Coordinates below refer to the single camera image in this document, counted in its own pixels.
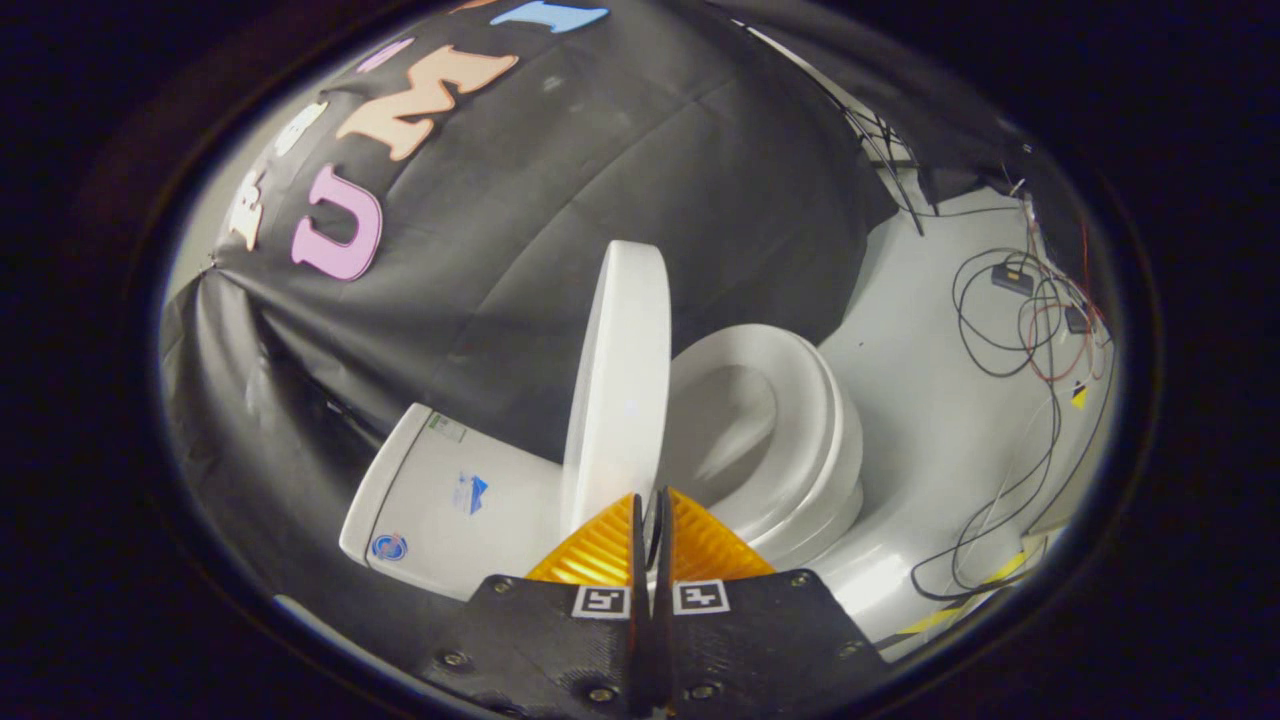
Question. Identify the yellow black floor tape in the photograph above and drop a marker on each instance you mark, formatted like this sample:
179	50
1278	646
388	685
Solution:
950	610

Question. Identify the small black adapter box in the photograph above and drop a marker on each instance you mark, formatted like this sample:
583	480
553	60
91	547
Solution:
1077	319
1012	278

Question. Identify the white toilet body with tank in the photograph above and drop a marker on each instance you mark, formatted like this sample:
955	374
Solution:
440	500

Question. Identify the black backdrop cloth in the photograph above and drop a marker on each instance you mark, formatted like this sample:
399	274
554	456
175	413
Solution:
560	200

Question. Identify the white toilet lid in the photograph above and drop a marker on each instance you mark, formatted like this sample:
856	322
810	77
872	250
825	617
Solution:
620	380

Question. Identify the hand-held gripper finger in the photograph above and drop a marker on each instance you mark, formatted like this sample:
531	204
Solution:
640	620
662	620

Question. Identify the black tripod stand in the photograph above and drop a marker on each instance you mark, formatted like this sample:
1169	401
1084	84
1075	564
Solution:
890	170

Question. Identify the small yellow floor tag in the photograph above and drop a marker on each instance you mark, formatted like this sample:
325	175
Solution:
1079	395

